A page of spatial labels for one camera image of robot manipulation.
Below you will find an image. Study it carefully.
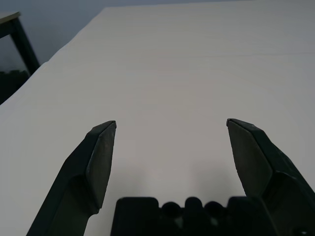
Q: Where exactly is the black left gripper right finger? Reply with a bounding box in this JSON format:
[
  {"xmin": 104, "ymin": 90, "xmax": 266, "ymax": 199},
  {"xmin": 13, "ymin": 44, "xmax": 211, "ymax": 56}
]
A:
[{"xmin": 226, "ymin": 118, "xmax": 315, "ymax": 236}]

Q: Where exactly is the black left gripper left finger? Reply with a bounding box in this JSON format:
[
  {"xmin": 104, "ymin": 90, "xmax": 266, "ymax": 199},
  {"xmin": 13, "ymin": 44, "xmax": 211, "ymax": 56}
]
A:
[{"xmin": 26, "ymin": 120, "xmax": 117, "ymax": 236}]

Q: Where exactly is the side table with black legs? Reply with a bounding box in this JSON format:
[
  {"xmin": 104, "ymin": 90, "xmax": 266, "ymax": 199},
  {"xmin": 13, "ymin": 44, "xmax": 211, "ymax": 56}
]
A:
[{"xmin": 0, "ymin": 11, "xmax": 41, "ymax": 74}]

